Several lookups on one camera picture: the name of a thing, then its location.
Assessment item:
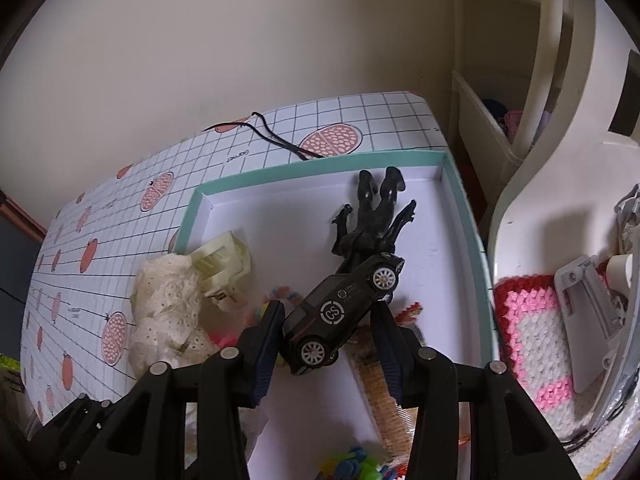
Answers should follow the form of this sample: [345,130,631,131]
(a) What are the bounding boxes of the pink honeycomb hair roller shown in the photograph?
[207,332,238,350]

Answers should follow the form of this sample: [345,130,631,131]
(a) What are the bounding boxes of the black toy car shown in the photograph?
[280,254,405,376]

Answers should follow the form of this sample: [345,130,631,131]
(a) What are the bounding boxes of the brown snack packet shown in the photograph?
[345,323,418,465]

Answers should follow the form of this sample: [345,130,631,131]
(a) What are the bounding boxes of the cream plastic hair claw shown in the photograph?
[190,231,252,312]

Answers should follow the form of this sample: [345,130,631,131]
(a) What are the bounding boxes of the cream lace cloth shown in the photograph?
[128,254,219,378]

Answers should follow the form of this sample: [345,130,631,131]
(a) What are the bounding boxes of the colorful foam pieces bundle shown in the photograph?
[314,445,407,480]

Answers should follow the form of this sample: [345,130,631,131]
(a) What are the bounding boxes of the black plastic skeleton hand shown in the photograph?
[331,166,416,273]

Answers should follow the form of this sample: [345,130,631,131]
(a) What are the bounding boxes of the teal shallow cardboard box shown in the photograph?
[176,150,498,479]

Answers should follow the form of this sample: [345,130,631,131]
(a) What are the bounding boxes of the bag of cotton swabs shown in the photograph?
[184,402,268,467]

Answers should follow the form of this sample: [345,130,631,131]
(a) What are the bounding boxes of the pastel rainbow scrunchie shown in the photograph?
[254,285,304,322]

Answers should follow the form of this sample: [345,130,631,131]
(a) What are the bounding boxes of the crocheted red pink mat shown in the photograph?
[492,259,640,480]

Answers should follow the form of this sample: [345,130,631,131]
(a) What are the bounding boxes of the fruit print grid tablecloth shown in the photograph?
[20,91,447,422]

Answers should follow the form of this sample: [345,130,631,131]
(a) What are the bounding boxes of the grey phone stand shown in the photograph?
[554,255,622,393]

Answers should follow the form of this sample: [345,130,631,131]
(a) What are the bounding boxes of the smartphone on stand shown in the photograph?
[561,318,639,454]

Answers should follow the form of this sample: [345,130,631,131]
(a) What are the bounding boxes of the crumpled paper wrappers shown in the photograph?
[614,184,640,255]

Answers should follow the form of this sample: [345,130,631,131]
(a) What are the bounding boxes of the white bedside shelf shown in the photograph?
[452,0,639,283]

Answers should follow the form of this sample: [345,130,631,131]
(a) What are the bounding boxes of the black cable on table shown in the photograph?
[200,110,324,162]

